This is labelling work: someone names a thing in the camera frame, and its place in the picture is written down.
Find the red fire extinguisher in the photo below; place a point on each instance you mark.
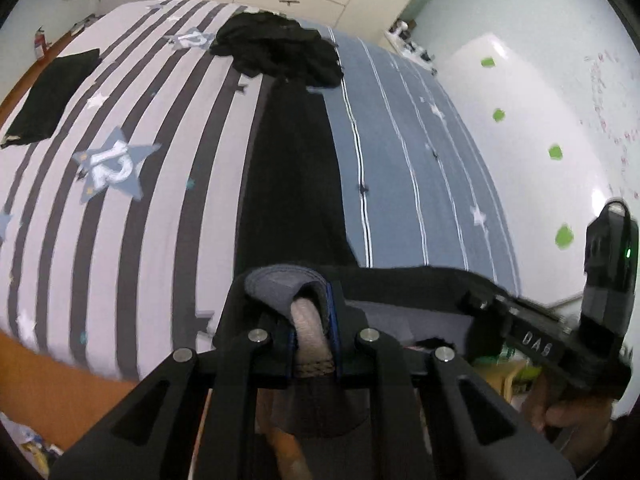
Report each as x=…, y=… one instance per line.
x=39, y=47

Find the striped star print bedsheet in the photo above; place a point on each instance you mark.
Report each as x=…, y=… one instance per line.
x=150, y=235

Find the black long pants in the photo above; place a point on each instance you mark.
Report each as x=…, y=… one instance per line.
x=295, y=185

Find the green apple sticker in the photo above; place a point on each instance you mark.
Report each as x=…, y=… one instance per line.
x=555, y=151
x=487, y=62
x=498, y=114
x=565, y=235

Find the small colourful packets heap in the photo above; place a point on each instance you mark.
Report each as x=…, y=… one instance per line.
x=32, y=452

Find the white nightstand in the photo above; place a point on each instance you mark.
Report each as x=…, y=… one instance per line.
x=417, y=57

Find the pile of black clothes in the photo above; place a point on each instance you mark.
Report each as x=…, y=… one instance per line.
x=280, y=50

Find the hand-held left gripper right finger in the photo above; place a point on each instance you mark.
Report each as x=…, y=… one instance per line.
x=335, y=330

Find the person's right forearm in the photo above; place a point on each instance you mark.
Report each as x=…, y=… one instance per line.
x=610, y=445

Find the pink flower wall stickers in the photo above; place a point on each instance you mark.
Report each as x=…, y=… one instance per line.
x=602, y=122

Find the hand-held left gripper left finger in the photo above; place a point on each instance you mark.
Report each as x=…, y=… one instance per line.
x=240, y=310

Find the person's right hand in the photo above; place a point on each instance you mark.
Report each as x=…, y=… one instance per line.
x=575, y=417

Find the white glossy headboard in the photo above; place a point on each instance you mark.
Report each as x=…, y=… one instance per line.
x=530, y=90

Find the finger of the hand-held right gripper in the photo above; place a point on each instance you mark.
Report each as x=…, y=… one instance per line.
x=487, y=303

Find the white bedside device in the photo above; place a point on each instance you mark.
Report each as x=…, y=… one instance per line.
x=397, y=30

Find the folded black garment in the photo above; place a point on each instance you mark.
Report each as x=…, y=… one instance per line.
x=50, y=95

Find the light wooden stool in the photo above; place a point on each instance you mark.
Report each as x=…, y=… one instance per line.
x=517, y=375

